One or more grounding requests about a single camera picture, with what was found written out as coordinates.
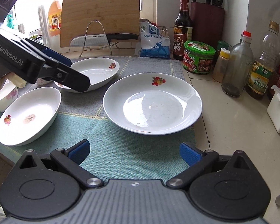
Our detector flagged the white bowl pink flowers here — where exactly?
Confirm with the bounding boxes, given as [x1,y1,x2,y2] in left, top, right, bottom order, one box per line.
[0,80,18,112]

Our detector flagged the large stained white plate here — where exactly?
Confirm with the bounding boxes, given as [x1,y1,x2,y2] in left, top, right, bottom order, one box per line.
[0,87,62,146]

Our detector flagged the left gloved hand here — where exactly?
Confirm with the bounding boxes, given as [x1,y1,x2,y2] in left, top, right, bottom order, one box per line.
[0,72,27,91]

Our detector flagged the tall plastic wrap roll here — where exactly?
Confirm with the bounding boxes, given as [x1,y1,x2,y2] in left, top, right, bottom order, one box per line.
[38,6,50,47]

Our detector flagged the green dish soap bottle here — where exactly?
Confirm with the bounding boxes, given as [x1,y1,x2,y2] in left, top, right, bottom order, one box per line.
[7,14,14,29]

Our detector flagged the orange cooking wine jug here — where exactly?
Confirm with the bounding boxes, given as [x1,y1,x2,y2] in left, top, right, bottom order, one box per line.
[48,0,63,36]

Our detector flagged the grey blue checked mat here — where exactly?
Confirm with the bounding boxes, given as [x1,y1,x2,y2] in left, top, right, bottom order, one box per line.
[0,56,198,183]

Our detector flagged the bamboo cutting board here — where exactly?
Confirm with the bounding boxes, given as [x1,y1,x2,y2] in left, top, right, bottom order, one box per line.
[60,0,140,48]

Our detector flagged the blue white salt bag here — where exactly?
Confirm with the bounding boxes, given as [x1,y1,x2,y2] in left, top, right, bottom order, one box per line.
[139,21,171,59]

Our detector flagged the yellow lid spice jar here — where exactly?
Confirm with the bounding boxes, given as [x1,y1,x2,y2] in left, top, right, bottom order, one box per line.
[212,48,230,83]

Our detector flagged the white plastic container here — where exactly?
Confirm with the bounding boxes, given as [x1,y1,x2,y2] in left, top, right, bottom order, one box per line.
[266,84,280,135]

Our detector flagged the clear glass bottle red cap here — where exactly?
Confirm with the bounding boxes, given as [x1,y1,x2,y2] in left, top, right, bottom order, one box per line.
[222,30,254,98]

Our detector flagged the green lid sauce jar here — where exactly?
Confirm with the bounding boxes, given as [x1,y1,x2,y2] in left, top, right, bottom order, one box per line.
[183,41,215,74]

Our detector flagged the yellow oil bottle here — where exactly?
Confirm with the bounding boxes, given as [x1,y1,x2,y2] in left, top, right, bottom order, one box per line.
[245,20,280,100]

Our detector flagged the green cap small jar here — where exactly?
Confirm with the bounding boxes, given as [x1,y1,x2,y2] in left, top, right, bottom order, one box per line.
[217,40,232,52]

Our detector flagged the dark vinegar bottle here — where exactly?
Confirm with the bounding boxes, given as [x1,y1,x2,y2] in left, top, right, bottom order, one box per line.
[173,0,193,61]

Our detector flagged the dark red knife block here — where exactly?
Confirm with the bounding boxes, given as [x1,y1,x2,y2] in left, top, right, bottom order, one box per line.
[190,0,225,48]

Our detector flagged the metal wire board stand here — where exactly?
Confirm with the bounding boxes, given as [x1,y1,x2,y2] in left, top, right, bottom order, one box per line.
[79,20,113,58]

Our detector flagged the kitchen knife black handle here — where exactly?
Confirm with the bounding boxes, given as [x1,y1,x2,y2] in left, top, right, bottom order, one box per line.
[69,33,140,48]

